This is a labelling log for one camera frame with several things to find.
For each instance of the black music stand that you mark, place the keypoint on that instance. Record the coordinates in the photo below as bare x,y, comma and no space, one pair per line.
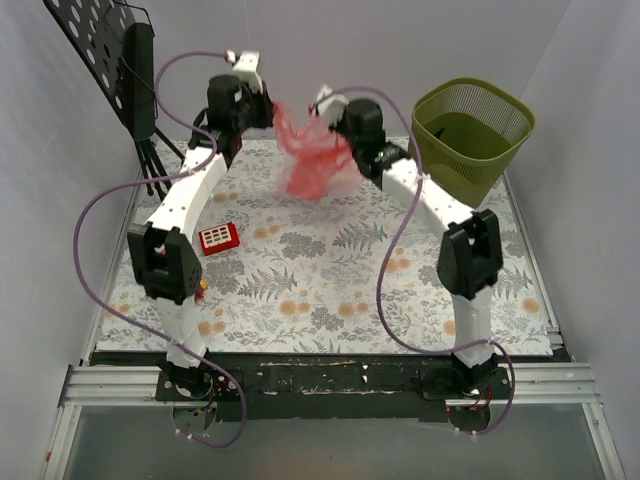
115,41

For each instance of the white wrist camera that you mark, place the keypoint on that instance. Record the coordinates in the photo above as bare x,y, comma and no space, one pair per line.
246,66
328,105

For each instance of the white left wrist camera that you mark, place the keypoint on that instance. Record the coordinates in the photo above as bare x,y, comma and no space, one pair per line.
246,66

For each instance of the red calculator toy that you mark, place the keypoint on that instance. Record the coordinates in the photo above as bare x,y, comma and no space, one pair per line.
219,239

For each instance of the red torn trash bag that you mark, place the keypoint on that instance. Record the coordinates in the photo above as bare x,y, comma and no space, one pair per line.
318,162

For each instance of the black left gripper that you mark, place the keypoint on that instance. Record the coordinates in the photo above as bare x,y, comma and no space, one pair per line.
265,106

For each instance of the floral patterned table mat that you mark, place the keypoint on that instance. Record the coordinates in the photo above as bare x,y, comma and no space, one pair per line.
304,276

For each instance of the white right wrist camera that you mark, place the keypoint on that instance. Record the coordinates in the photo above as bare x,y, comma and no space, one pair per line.
328,105

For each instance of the green plastic trash bin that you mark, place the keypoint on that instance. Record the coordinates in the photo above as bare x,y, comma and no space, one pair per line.
467,132

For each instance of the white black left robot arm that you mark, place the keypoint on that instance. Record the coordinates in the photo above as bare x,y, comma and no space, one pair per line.
164,261

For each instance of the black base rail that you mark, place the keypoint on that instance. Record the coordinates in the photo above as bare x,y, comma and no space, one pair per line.
323,386

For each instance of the colourful toy figure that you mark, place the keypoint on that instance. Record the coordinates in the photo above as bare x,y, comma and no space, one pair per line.
201,290

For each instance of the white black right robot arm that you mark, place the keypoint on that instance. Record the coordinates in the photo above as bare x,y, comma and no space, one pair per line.
470,255

